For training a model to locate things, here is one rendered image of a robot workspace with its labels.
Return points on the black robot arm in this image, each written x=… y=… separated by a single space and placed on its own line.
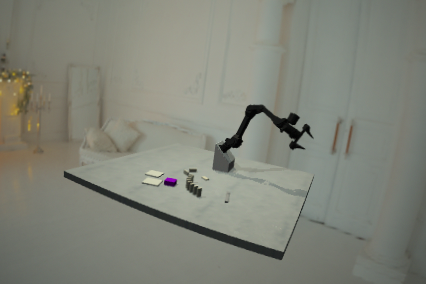
x=251 y=111

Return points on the purple block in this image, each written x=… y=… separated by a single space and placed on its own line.
x=170 y=182

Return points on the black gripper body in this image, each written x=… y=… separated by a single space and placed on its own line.
x=297 y=134

